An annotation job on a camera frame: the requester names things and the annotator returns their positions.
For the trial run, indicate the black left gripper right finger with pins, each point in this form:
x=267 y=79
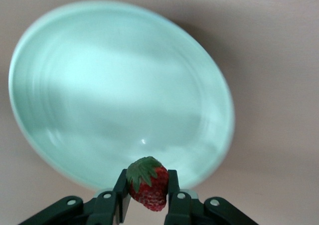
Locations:
x=184 y=210

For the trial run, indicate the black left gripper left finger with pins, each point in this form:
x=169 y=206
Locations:
x=99 y=210

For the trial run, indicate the red strawberry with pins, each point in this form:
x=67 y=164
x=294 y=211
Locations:
x=152 y=192

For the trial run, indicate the pale green round plate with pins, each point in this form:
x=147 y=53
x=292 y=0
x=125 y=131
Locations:
x=112 y=85

